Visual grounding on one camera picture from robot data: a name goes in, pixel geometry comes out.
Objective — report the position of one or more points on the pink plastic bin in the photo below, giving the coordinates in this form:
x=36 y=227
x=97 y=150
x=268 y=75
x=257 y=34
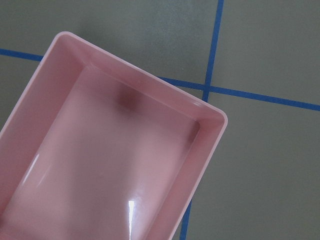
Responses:
x=99 y=149

